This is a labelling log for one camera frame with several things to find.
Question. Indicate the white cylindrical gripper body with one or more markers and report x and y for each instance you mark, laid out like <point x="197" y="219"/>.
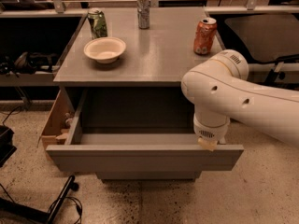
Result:
<point x="209" y="131"/>

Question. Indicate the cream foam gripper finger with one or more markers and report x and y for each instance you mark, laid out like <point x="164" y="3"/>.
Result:
<point x="206" y="144"/>

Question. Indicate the grey top drawer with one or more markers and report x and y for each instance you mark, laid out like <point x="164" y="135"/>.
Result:
<point x="135" y="130"/>

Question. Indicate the grey drawer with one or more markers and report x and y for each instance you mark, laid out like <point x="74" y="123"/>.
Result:
<point x="148" y="175"/>
<point x="135" y="130"/>

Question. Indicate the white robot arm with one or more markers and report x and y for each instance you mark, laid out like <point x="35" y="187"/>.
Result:
<point x="219" y="90"/>

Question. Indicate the grey drawer cabinet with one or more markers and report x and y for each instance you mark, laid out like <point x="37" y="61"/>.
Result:
<point x="157" y="57"/>

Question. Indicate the grey bottom drawer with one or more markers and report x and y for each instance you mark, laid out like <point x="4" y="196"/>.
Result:
<point x="148" y="175"/>

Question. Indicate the orange soda can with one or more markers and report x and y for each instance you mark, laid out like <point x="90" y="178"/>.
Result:
<point x="204" y="36"/>

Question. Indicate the black office chair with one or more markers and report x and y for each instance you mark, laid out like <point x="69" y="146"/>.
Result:
<point x="266" y="38"/>

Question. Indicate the white paper bowl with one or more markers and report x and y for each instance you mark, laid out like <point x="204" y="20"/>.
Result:
<point x="105" y="49"/>

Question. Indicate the silver soda can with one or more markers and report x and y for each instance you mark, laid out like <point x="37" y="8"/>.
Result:
<point x="143" y="13"/>

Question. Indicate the green soda can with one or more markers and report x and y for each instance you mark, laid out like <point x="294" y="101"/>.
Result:
<point x="97" y="21"/>

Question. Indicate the cardboard box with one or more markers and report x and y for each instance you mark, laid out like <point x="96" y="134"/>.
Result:
<point x="58" y="123"/>

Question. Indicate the black headphones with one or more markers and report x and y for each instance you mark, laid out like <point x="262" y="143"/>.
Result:
<point x="29" y="63"/>

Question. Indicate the black equipment case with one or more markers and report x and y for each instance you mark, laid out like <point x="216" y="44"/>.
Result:
<point x="6" y="144"/>

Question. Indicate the black chair base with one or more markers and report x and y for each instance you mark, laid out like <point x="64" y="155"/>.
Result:
<point x="41" y="216"/>

